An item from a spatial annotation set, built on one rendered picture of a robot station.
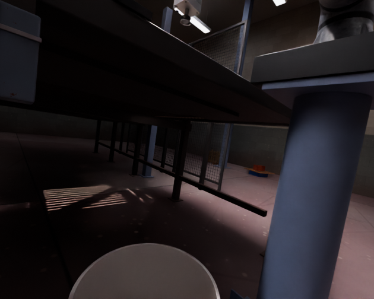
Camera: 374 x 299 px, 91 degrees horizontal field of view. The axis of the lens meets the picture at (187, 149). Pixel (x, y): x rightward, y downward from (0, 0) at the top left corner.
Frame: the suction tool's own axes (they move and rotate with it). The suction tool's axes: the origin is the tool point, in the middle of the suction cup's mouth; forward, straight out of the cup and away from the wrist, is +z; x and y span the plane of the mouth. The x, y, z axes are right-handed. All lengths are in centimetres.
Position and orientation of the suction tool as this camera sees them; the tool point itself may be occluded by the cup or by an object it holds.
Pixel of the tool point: (185, 22)
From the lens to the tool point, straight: 85.0
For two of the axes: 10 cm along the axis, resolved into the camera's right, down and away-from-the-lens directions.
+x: 7.4, 1.6, -6.5
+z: -1.5, 9.9, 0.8
